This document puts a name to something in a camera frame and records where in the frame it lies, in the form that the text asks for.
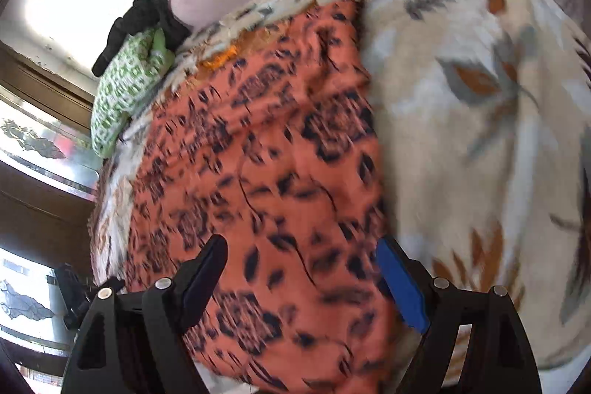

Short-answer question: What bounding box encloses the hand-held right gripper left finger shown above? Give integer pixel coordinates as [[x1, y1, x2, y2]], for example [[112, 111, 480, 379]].
[[61, 234, 229, 394]]

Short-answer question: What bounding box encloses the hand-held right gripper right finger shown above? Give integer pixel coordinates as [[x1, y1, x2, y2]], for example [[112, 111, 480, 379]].
[[375, 236, 543, 394]]

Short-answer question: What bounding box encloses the orange black floral garment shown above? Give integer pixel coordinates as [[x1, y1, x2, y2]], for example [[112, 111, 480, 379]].
[[121, 0, 419, 394]]

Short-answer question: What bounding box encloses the etched glass door panel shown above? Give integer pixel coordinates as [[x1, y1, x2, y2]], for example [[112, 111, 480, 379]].
[[0, 96, 101, 197], [0, 246, 80, 351]]

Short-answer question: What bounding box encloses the cream leaf-print blanket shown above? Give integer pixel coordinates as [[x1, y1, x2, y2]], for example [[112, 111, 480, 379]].
[[90, 0, 591, 382]]

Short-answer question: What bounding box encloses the green white patterned cloth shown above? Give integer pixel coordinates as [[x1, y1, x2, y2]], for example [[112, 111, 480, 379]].
[[90, 28, 175, 158]]

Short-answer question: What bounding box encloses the black cloth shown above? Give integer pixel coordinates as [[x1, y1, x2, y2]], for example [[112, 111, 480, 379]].
[[91, 0, 192, 77]]

